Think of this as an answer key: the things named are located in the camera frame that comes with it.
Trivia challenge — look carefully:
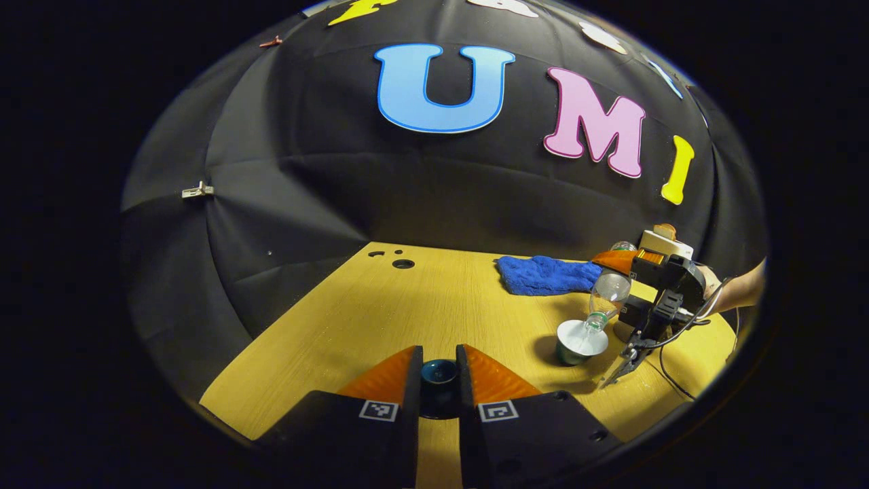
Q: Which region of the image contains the clear plastic water bottle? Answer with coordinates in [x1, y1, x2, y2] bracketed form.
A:
[584, 240, 642, 335]

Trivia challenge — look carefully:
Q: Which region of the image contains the white toaster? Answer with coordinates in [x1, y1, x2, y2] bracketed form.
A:
[638, 230, 695, 260]

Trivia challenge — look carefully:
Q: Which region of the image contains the black cable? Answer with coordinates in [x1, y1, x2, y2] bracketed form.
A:
[638, 275, 741, 401]

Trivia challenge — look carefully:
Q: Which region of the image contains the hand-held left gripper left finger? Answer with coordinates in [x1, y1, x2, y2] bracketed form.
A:
[257, 345, 424, 488]

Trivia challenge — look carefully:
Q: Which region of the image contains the teal teacup white inside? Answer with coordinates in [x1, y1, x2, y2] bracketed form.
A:
[556, 319, 610, 367]

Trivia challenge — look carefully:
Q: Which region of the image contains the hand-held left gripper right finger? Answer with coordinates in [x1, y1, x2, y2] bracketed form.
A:
[456, 344, 623, 489]

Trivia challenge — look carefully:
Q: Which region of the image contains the blue towel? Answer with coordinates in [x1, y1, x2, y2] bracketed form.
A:
[497, 255, 604, 297]

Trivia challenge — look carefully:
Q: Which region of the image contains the black backdrop cloth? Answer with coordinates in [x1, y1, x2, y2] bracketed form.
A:
[122, 0, 768, 401]

